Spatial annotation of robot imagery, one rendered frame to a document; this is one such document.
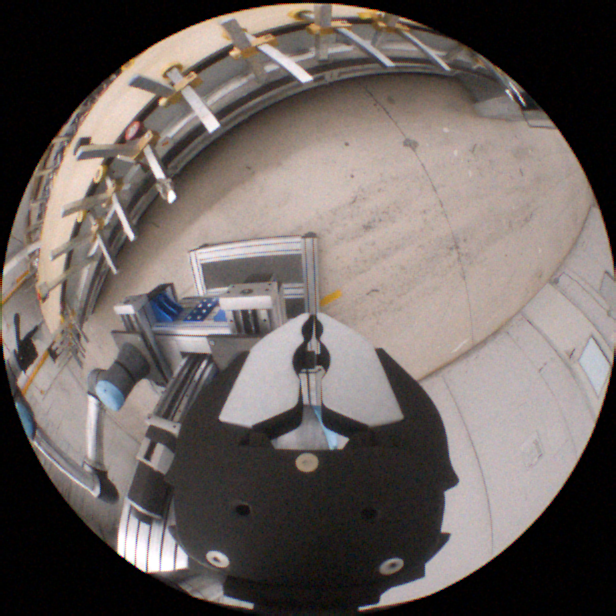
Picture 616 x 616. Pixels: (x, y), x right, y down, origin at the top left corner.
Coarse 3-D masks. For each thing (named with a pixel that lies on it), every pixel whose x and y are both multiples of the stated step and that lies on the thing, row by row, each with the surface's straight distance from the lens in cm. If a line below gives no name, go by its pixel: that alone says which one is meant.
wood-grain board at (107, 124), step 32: (192, 32) 131; (256, 32) 96; (160, 64) 116; (192, 64) 93; (128, 96) 117; (96, 128) 134; (128, 128) 101; (64, 160) 184; (96, 160) 114; (64, 192) 159; (64, 224) 152; (64, 256) 156
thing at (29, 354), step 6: (24, 336) 86; (24, 342) 81; (30, 342) 82; (24, 348) 81; (30, 348) 82; (18, 354) 84; (24, 354) 84; (30, 354) 82; (36, 354) 82; (18, 360) 82; (24, 360) 84; (30, 360) 82; (24, 366) 84; (24, 372) 84
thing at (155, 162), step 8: (144, 128) 96; (152, 144) 88; (144, 152) 86; (152, 152) 83; (152, 160) 81; (160, 160) 82; (152, 168) 80; (160, 168) 77; (160, 176) 76; (168, 176) 77; (176, 192) 73; (176, 200) 73
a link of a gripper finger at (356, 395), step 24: (336, 336) 10; (360, 336) 10; (336, 360) 9; (360, 360) 9; (336, 384) 8; (360, 384) 8; (384, 384) 8; (336, 408) 7; (360, 408) 7; (384, 408) 8; (336, 432) 8
